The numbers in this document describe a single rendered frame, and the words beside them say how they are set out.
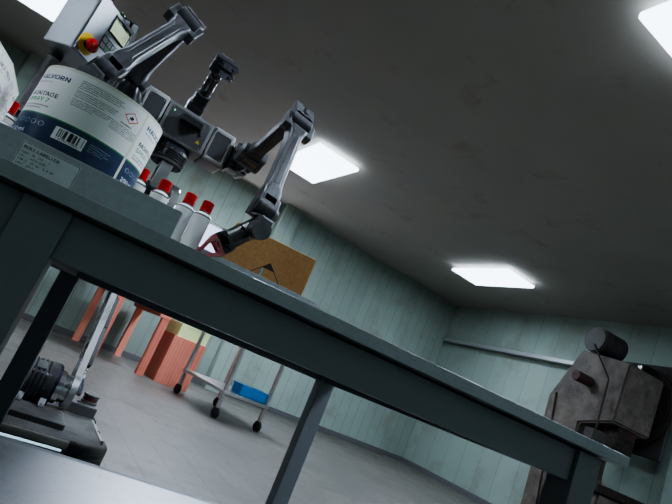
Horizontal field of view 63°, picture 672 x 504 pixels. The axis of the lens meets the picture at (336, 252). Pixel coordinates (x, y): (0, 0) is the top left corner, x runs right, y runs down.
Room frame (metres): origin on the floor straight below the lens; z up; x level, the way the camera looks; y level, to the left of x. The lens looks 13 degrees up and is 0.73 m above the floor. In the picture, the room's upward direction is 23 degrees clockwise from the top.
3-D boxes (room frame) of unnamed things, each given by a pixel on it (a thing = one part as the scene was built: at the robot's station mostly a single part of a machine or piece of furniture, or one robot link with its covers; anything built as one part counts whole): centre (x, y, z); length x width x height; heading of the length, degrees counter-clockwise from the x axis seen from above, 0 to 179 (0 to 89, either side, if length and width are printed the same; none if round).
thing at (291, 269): (1.93, 0.23, 0.99); 0.30 x 0.24 x 0.27; 105
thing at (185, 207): (1.51, 0.44, 0.98); 0.05 x 0.05 x 0.20
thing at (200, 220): (1.52, 0.39, 0.98); 0.05 x 0.05 x 0.20
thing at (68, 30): (1.44, 0.88, 1.38); 0.17 x 0.10 x 0.19; 165
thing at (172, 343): (7.66, 2.03, 0.99); 1.53 x 1.40 x 1.97; 27
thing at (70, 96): (0.88, 0.46, 0.95); 0.20 x 0.20 x 0.14
